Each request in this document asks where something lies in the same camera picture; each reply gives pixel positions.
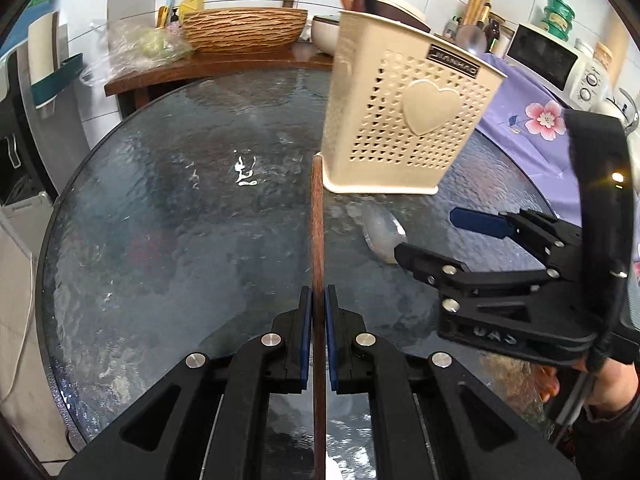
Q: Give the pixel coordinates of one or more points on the white water dispenser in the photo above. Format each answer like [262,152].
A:
[15,135]

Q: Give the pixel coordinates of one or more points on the beige perforated utensil holder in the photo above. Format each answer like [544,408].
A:
[380,110]

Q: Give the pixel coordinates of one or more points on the person's right forearm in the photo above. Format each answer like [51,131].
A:
[620,385]

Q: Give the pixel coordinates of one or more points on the white jar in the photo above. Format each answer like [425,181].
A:
[583,47]

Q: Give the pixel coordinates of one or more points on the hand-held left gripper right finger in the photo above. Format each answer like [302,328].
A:
[330,335]

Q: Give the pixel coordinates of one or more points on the brown white rice cooker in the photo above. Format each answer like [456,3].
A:
[400,12]

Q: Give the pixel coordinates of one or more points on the white microwave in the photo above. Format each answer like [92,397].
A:
[545,55]

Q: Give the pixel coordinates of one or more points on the wooden box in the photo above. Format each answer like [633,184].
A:
[505,35]

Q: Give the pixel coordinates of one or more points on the person's right hand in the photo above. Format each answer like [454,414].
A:
[546,385]

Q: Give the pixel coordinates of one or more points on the cream pan with glass lid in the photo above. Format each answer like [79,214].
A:
[325,32]

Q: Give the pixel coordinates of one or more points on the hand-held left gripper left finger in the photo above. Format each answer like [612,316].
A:
[305,330]

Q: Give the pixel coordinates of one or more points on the brown glass bottle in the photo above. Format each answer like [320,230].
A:
[492,37]

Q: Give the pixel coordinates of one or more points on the dark wooden vanity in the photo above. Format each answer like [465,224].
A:
[225,65]

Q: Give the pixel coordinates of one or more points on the white kettle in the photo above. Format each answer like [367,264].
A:
[622,107]

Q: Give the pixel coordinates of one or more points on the woven pattern basin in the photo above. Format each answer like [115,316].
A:
[245,30]

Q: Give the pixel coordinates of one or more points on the yellow wrap roll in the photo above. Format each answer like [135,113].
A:
[478,5]

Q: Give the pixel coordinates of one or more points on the stack of paper cups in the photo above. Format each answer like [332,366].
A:
[602,55]

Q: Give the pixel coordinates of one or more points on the teal wall holder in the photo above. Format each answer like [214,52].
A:
[55,82]

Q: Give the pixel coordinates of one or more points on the purple floral cloth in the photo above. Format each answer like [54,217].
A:
[525,160]

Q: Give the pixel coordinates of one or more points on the small clear bottle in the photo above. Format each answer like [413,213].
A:
[452,29]

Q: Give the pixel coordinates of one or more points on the clear plastic bag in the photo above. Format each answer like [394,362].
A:
[140,45]

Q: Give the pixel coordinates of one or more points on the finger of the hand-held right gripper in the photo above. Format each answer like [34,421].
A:
[480,222]
[430,265]

